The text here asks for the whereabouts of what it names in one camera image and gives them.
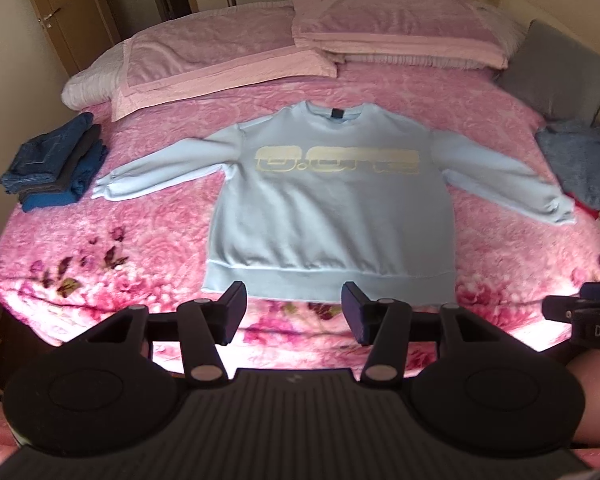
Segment wooden door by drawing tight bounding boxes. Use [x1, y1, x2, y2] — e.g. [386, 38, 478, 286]
[19, 0, 122, 80]

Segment person's right forearm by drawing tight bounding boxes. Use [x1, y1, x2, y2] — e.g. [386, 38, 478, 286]
[564, 349, 600, 447]

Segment grey cushion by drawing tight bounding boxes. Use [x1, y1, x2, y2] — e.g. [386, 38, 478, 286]
[496, 20, 600, 127]

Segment folded bright blue garment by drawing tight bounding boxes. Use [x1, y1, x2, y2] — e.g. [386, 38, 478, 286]
[21, 144, 109, 212]

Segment light blue sweatshirt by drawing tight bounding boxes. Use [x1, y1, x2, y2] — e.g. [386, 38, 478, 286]
[91, 100, 577, 306]

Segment pink floral blanket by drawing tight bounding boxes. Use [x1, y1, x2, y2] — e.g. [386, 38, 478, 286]
[0, 2, 600, 378]

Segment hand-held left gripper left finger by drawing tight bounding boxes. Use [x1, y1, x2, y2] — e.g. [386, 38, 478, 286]
[82, 281, 247, 387]

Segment pink pillow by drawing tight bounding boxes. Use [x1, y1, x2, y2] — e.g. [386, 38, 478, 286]
[291, 0, 510, 71]
[111, 34, 339, 122]

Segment folded dark grey pants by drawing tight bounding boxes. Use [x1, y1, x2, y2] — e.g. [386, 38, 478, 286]
[25, 124, 104, 200]

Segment blue-grey fuzzy garment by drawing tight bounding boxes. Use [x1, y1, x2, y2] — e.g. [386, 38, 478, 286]
[535, 119, 600, 212]

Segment folded blue denim jeans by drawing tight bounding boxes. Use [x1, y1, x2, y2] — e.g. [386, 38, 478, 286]
[0, 112, 96, 196]

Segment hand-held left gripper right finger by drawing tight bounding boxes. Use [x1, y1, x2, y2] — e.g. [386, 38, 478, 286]
[341, 281, 507, 387]

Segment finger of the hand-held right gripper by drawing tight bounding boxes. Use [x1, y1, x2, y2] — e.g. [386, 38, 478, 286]
[542, 295, 583, 325]

